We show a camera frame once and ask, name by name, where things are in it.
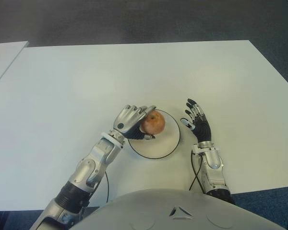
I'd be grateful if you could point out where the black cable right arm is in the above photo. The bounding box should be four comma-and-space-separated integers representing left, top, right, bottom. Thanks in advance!
188, 150, 205, 192

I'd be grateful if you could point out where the grey robot torso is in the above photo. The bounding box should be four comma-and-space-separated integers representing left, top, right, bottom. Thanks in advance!
71, 188, 285, 230

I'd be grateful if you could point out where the white side table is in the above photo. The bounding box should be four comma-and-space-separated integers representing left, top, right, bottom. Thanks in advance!
0, 41, 30, 92

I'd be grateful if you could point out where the red yellow apple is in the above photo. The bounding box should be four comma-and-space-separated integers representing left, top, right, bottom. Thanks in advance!
139, 110, 167, 135

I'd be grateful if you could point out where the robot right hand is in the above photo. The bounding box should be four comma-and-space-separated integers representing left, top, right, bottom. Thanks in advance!
180, 98, 214, 144

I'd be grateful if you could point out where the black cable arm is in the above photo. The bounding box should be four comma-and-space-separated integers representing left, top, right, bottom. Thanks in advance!
188, 150, 205, 192
104, 171, 110, 204

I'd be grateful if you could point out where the white plate black rim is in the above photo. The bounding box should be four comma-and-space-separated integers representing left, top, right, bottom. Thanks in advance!
127, 108, 182, 160

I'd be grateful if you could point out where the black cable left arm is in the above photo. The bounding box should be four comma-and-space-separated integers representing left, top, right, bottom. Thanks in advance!
104, 171, 110, 204

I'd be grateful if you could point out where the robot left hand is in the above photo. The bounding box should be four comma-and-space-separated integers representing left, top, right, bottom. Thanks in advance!
112, 104, 157, 140

